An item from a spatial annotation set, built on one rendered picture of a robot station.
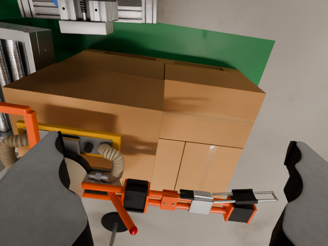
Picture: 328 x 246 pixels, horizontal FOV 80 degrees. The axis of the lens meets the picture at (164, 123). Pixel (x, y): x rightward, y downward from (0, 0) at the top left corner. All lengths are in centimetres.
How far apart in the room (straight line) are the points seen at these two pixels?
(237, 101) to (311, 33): 91
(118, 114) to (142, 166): 27
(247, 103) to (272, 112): 80
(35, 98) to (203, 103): 84
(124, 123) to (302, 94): 166
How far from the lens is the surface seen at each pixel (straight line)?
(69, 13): 70
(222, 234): 321
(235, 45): 172
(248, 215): 77
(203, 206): 70
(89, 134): 71
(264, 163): 238
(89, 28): 67
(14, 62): 138
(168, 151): 136
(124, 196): 67
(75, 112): 84
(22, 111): 60
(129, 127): 81
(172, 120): 123
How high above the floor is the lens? 163
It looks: 61 degrees down
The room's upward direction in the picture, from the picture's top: 178 degrees counter-clockwise
